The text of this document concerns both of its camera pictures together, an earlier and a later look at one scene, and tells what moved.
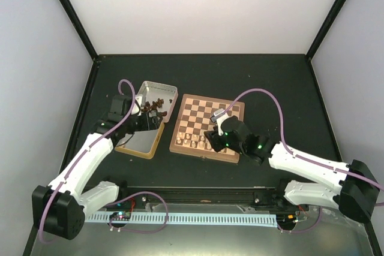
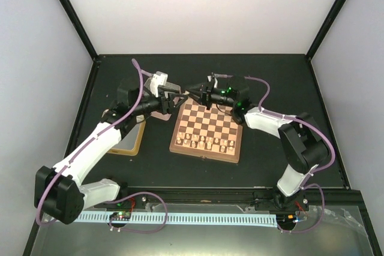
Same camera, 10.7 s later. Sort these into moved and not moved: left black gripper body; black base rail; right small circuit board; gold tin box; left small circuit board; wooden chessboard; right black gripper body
Moved: right black gripper body; gold tin box; left black gripper body
Not moved: black base rail; right small circuit board; left small circuit board; wooden chessboard
